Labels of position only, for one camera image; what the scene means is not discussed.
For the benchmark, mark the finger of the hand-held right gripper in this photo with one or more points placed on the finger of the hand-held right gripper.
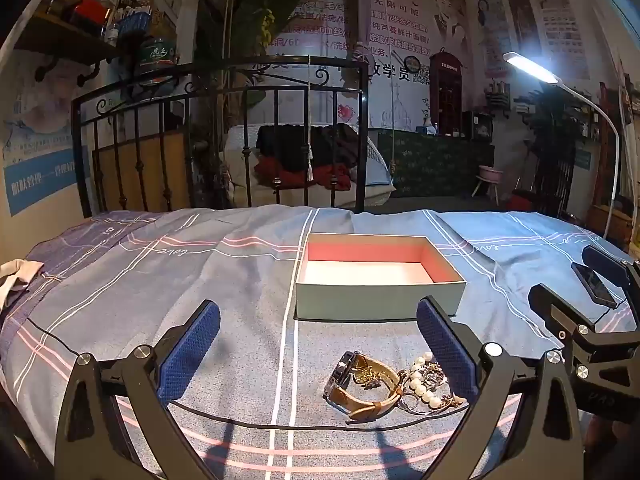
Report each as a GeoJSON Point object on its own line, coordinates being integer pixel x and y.
{"type": "Point", "coordinates": [607, 270]}
{"type": "Point", "coordinates": [550, 307]}

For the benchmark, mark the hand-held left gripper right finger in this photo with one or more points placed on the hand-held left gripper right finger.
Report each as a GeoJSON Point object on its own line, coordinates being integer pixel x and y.
{"type": "Point", "coordinates": [445, 350]}

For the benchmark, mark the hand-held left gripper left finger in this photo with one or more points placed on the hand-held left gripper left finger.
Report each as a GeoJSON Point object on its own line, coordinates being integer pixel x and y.
{"type": "Point", "coordinates": [192, 350]}

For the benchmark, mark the small ornate earring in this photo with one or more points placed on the small ornate earring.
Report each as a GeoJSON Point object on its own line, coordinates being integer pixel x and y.
{"type": "Point", "coordinates": [434, 375]}

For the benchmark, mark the gold flower brooch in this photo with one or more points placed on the gold flower brooch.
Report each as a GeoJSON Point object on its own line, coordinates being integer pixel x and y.
{"type": "Point", "coordinates": [371, 379]}

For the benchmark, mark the box with pink inside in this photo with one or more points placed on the box with pink inside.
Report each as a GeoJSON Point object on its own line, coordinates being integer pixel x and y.
{"type": "Point", "coordinates": [370, 270]}

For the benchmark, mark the blue plaid bedsheet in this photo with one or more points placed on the blue plaid bedsheet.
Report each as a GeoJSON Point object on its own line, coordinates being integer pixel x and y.
{"type": "Point", "coordinates": [150, 280]}

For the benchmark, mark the red container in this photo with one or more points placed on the red container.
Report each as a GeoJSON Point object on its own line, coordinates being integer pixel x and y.
{"type": "Point", "coordinates": [525, 201]}

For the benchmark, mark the pink stool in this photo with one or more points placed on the pink stool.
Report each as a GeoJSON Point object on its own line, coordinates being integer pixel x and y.
{"type": "Point", "coordinates": [490, 174]}

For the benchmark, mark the orange wooden board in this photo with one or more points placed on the orange wooden board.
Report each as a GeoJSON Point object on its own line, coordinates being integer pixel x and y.
{"type": "Point", "coordinates": [150, 170]}

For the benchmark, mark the green patterned counter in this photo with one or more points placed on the green patterned counter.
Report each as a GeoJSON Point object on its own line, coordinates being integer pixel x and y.
{"type": "Point", "coordinates": [430, 165]}

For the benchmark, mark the beige cloth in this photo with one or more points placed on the beige cloth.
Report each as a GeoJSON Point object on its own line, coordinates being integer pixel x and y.
{"type": "Point", "coordinates": [17, 280]}

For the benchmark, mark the white armchair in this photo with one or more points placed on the white armchair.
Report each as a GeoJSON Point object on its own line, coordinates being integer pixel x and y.
{"type": "Point", "coordinates": [237, 160]}

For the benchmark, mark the light blue cushion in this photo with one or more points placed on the light blue cushion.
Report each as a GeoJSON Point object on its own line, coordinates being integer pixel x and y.
{"type": "Point", "coordinates": [381, 162]}

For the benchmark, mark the red garment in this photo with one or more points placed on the red garment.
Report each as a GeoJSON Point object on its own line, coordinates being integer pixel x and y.
{"type": "Point", "coordinates": [290, 174]}

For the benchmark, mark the white arc lamp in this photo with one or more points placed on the white arc lamp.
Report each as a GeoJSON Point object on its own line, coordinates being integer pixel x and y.
{"type": "Point", "coordinates": [530, 66]}

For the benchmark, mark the black garment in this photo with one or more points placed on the black garment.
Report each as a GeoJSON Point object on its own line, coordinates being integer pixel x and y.
{"type": "Point", "coordinates": [295, 142]}

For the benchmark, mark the red telephone booth cabinet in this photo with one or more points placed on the red telephone booth cabinet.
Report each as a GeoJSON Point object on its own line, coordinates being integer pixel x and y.
{"type": "Point", "coordinates": [446, 90]}

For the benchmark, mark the green round tin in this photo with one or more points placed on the green round tin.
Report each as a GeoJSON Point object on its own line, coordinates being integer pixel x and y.
{"type": "Point", "coordinates": [157, 52]}

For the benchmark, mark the red box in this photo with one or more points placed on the red box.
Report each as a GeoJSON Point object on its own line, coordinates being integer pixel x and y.
{"type": "Point", "coordinates": [90, 12]}

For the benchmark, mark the black metal bed frame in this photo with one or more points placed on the black metal bed frame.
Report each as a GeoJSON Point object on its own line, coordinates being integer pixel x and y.
{"type": "Point", "coordinates": [363, 160]}

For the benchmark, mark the blue wall poster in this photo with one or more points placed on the blue wall poster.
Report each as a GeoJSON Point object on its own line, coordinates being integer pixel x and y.
{"type": "Point", "coordinates": [40, 175]}

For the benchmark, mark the wall poster with grid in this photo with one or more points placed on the wall poster with grid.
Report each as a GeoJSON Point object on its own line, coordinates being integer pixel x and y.
{"type": "Point", "coordinates": [562, 30]}

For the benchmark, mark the portrait wall poster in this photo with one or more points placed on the portrait wall poster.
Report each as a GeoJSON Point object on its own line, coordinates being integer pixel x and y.
{"type": "Point", "coordinates": [492, 35]}

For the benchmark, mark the large printed wall banner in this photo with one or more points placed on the large printed wall banner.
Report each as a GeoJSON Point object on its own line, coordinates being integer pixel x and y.
{"type": "Point", "coordinates": [395, 20]}

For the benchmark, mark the wooden wall shelf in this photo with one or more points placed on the wooden wall shelf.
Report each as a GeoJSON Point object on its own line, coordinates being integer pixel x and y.
{"type": "Point", "coordinates": [65, 35]}

